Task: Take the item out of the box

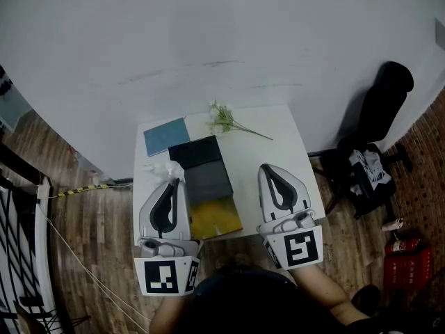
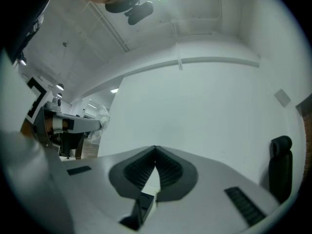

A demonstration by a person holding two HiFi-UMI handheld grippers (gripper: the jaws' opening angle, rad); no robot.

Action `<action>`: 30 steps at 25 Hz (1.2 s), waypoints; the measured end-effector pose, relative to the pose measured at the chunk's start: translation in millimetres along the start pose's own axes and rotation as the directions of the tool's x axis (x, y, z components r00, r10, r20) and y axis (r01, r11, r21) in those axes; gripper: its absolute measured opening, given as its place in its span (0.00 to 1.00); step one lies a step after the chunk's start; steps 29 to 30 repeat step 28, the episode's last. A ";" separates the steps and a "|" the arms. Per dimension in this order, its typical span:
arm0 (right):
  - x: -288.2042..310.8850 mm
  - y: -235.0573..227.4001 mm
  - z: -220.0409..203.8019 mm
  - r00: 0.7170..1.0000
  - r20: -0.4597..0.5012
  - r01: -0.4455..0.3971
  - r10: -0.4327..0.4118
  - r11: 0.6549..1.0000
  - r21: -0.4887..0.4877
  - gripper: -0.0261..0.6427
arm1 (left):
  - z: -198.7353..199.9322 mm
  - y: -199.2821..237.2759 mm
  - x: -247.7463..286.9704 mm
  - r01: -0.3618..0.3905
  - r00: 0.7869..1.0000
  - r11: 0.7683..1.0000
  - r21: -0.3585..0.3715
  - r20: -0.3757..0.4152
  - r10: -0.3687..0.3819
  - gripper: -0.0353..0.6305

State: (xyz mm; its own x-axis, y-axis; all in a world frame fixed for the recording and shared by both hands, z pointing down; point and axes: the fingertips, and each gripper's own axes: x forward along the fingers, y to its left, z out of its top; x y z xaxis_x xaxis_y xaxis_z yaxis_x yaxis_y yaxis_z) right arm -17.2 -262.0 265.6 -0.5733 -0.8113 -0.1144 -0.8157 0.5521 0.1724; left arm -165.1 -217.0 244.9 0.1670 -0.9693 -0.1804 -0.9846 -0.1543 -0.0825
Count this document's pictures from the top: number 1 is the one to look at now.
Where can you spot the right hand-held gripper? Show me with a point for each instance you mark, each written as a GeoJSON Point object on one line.
{"type": "Point", "coordinates": [302, 247]}

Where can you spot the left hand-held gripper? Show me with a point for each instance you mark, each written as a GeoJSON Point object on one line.
{"type": "Point", "coordinates": [163, 277]}

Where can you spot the white paper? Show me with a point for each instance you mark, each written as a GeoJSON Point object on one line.
{"type": "Point", "coordinates": [167, 170]}

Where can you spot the black box with yellow drawer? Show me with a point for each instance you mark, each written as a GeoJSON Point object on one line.
{"type": "Point", "coordinates": [206, 183]}

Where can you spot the person's right forearm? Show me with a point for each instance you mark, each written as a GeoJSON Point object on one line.
{"type": "Point", "coordinates": [320, 287]}

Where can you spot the person's left forearm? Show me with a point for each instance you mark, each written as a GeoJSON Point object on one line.
{"type": "Point", "coordinates": [174, 313]}

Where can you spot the red fire extinguisher box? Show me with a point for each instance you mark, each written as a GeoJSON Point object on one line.
{"type": "Point", "coordinates": [408, 270]}

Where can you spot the white table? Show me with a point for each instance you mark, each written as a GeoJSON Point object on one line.
{"type": "Point", "coordinates": [243, 155]}

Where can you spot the person's dark shoes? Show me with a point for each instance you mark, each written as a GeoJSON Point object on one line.
{"type": "Point", "coordinates": [231, 261]}

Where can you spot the blue notebook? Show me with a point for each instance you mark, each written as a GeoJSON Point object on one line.
{"type": "Point", "coordinates": [166, 137]}

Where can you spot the grey crumpled cloth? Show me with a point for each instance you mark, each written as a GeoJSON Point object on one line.
{"type": "Point", "coordinates": [372, 169]}

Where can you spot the artificial white flower sprig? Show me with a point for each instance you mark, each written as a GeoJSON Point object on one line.
{"type": "Point", "coordinates": [222, 120]}

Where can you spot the person's dark clothing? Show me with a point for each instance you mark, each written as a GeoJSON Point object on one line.
{"type": "Point", "coordinates": [250, 304]}

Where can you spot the red fire extinguisher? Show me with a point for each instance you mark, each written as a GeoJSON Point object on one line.
{"type": "Point", "coordinates": [401, 245]}

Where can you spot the black office chair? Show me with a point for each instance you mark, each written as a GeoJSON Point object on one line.
{"type": "Point", "coordinates": [379, 110]}

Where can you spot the black round stool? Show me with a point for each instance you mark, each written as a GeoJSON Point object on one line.
{"type": "Point", "coordinates": [365, 299]}

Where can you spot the black metal railing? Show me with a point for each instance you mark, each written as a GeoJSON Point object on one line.
{"type": "Point", "coordinates": [21, 242]}

